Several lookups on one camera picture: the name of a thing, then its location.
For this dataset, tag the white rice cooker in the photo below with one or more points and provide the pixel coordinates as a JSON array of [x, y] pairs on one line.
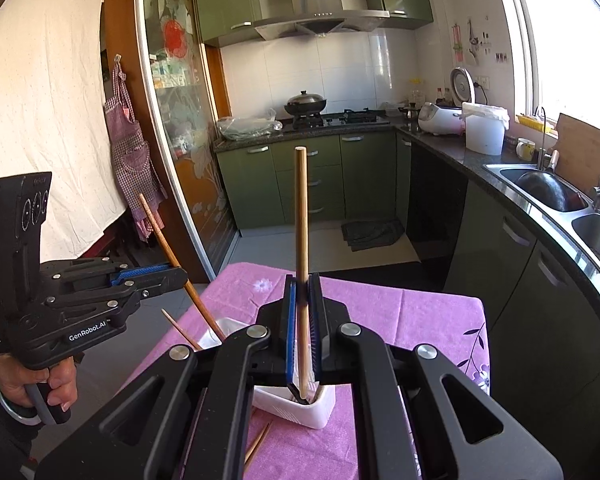
[[440, 120]]

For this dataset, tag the kitchen window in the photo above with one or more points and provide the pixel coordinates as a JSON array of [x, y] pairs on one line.
[[570, 35]]

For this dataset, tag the purple floral tablecloth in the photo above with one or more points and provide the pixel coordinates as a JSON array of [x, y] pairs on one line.
[[405, 310]]

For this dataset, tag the person's left forearm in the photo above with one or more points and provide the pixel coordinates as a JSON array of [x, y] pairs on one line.
[[0, 445]]

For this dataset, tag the white bucket with bag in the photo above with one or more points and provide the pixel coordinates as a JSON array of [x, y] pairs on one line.
[[485, 132]]

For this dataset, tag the sliding glass door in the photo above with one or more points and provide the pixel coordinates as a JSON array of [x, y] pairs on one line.
[[180, 135]]

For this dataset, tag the white hanging cloth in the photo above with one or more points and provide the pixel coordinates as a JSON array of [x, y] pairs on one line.
[[40, 110]]

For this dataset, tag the wooden cutting board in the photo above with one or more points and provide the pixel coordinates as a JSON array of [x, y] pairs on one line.
[[585, 145]]

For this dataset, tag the white plastic utensil holder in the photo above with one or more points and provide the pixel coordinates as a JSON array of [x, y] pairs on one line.
[[300, 412]]

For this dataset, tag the dark floor cloth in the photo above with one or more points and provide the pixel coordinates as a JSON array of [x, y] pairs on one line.
[[372, 235]]

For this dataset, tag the black wok with lid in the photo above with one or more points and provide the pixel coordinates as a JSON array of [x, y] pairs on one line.
[[305, 102]]

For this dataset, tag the green cabinet drawer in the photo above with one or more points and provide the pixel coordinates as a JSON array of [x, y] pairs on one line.
[[325, 182], [325, 209], [305, 152]]

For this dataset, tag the white mug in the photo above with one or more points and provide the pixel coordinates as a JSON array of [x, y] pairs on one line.
[[525, 150]]

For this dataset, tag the thin black tap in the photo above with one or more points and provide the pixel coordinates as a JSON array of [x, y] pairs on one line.
[[543, 130]]

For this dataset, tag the brown wooden chopstick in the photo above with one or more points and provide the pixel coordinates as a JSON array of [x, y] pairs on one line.
[[155, 230], [301, 210], [180, 329], [257, 447]]

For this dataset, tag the black gas stove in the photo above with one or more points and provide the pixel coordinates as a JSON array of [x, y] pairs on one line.
[[355, 119]]

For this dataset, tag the person's left hand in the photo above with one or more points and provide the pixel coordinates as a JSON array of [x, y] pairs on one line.
[[12, 377]]

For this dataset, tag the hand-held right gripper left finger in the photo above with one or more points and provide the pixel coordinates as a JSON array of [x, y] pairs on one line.
[[292, 330]]

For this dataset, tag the yellow tray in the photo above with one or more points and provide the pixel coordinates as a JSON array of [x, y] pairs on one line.
[[530, 122]]

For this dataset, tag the round white appliance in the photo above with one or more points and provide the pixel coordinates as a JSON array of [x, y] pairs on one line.
[[462, 85]]

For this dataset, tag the dark sauce bottles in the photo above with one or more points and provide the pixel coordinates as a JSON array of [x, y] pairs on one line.
[[442, 96]]

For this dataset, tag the clear plastic bag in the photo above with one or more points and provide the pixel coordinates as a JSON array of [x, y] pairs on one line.
[[247, 127]]

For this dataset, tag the checkered apron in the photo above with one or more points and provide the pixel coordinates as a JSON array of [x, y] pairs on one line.
[[130, 160]]

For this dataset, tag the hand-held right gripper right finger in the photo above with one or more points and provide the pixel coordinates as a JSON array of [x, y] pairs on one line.
[[316, 330]]

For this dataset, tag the hanging red wall ornament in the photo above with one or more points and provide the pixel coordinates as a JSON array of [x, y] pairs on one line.
[[458, 42]]

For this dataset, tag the steel range hood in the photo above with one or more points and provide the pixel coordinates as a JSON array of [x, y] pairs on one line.
[[315, 0]]

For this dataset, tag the dark wok in sink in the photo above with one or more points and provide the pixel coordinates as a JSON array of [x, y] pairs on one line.
[[547, 191]]

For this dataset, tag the hanging kitchen tool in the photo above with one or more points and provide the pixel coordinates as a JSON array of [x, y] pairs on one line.
[[473, 40]]

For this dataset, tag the green base cabinets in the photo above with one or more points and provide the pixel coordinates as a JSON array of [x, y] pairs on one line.
[[250, 185]]

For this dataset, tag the green wall cabinets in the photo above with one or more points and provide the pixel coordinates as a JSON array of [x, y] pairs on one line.
[[222, 5]]

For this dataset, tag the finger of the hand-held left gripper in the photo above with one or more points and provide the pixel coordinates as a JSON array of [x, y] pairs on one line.
[[140, 274], [160, 287]]

